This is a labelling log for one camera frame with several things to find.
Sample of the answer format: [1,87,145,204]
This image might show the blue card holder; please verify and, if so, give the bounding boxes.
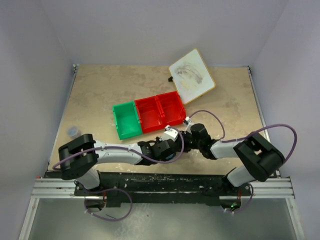
[165,154,175,161]

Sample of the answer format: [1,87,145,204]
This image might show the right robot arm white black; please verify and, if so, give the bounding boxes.
[182,120,285,196]

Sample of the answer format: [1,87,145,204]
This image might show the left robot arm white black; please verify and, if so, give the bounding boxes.
[52,130,186,196]

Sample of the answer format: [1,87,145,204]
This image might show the red double plastic bin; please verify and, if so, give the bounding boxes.
[134,91,186,134]

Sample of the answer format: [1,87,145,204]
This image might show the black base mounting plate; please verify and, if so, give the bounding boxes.
[74,172,251,208]

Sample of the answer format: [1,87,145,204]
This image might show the green plastic bin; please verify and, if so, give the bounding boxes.
[112,101,143,140]

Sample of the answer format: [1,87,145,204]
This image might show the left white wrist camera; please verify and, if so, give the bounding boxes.
[160,125,179,142]

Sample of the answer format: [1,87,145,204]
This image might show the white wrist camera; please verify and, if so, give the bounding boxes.
[183,116,194,132]
[160,125,179,142]

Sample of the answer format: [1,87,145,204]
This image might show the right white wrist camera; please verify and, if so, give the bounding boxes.
[183,116,194,132]

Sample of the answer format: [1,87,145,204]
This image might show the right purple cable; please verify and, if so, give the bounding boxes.
[184,109,299,216]

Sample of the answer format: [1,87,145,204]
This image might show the white board wooden frame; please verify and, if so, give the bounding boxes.
[169,48,216,105]

